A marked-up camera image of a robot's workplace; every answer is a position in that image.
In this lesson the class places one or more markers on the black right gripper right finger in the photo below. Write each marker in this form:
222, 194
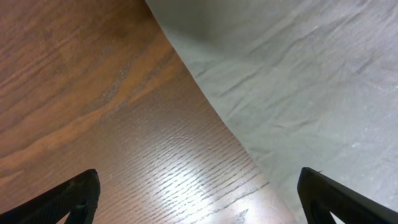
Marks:
323, 198

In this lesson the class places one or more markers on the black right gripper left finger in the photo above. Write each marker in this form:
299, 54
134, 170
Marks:
76, 199

